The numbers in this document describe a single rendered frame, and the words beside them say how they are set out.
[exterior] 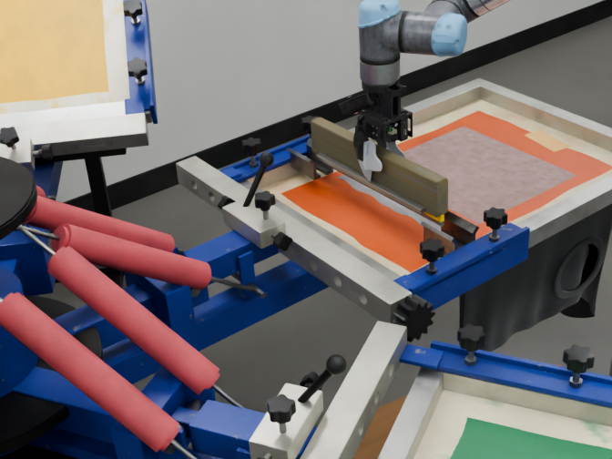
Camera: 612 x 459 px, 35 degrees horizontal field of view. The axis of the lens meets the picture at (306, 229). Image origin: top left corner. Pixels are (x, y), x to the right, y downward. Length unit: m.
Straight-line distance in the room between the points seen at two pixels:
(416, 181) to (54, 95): 0.83
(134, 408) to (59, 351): 0.13
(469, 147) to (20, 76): 1.02
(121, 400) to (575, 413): 0.67
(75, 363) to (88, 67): 0.99
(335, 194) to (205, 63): 2.09
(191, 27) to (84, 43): 1.80
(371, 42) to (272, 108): 2.61
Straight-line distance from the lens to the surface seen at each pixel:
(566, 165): 2.21
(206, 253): 1.75
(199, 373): 1.44
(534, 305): 2.17
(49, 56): 2.25
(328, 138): 2.02
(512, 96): 2.44
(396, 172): 1.87
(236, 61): 4.18
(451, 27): 1.74
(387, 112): 1.83
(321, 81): 4.50
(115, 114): 2.09
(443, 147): 2.26
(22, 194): 1.45
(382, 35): 1.77
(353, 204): 2.04
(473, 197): 2.06
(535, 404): 1.53
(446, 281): 1.74
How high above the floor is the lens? 1.98
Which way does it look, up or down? 32 degrees down
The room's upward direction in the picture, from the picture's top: 4 degrees counter-clockwise
